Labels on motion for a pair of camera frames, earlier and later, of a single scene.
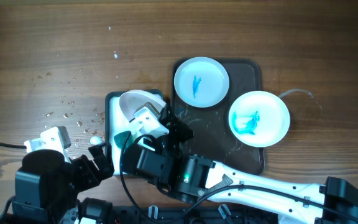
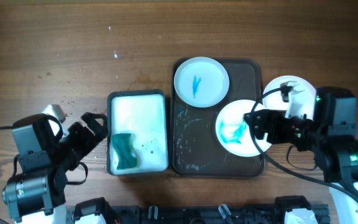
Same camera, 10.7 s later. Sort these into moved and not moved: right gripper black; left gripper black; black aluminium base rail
Moved: left gripper black; right gripper black
Not moved: black aluminium base rail
